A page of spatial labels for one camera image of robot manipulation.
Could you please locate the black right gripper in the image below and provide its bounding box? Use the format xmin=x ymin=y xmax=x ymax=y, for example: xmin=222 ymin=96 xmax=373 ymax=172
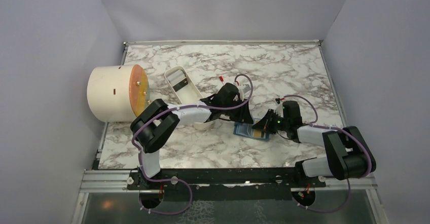
xmin=252 ymin=109 xmax=289 ymax=134

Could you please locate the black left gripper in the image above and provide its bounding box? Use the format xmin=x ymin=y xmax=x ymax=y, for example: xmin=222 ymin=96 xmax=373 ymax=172
xmin=222 ymin=98 xmax=254 ymax=125

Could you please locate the gold credit card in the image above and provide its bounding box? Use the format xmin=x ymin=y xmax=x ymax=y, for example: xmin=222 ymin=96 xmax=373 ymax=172
xmin=253 ymin=130 xmax=266 ymax=139

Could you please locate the blue leather card holder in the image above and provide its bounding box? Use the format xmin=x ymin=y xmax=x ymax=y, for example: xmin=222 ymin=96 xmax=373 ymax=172
xmin=233 ymin=122 xmax=269 ymax=141

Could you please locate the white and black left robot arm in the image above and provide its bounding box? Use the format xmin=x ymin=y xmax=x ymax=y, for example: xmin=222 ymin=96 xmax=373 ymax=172
xmin=130 ymin=83 xmax=254 ymax=189

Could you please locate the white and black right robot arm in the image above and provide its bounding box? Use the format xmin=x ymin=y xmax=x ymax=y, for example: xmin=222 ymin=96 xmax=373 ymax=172
xmin=252 ymin=100 xmax=376 ymax=187

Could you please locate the stack of cards in tray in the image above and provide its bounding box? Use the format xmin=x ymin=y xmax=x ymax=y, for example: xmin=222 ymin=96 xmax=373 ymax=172
xmin=167 ymin=70 xmax=188 ymax=92

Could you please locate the cream cylinder with orange disc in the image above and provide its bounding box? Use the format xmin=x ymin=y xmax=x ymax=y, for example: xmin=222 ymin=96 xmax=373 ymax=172
xmin=87 ymin=64 xmax=150 ymax=122

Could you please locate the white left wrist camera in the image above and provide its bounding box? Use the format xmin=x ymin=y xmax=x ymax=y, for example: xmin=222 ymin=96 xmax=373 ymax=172
xmin=238 ymin=84 xmax=251 ymax=99

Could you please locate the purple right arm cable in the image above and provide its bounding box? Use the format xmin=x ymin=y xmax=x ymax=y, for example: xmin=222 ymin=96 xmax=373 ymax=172
xmin=275 ymin=95 xmax=373 ymax=214

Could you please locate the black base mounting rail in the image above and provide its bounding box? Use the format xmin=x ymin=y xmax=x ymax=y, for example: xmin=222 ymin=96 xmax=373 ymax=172
xmin=127 ymin=167 xmax=326 ymax=201

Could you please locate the aluminium frame rail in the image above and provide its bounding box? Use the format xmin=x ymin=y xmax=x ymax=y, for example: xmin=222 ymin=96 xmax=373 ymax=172
xmin=71 ymin=170 xmax=129 ymax=223

